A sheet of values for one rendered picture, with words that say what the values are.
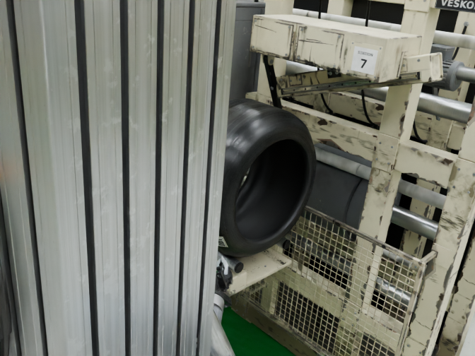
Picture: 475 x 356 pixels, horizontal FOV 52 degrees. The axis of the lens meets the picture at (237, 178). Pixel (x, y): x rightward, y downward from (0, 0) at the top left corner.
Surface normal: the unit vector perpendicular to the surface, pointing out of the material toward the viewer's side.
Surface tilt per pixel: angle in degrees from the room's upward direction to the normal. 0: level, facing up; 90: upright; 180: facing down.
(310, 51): 90
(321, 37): 90
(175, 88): 90
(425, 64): 90
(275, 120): 43
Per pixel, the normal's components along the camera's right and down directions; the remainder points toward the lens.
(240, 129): -0.10, -0.55
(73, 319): 0.84, 0.28
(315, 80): -0.72, 0.22
